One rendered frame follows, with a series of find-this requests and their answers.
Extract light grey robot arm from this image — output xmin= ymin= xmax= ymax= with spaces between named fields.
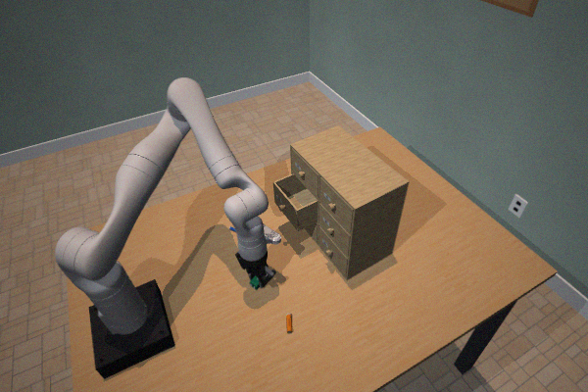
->
xmin=55 ymin=77 xmax=281 ymax=335

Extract wooden chest of drawers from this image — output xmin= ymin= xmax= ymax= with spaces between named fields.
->
xmin=290 ymin=125 xmax=409 ymax=280

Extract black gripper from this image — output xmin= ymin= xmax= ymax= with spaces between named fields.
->
xmin=235 ymin=249 xmax=276 ymax=288

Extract green battery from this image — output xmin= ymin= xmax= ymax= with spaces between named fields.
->
xmin=250 ymin=276 xmax=260 ymax=290

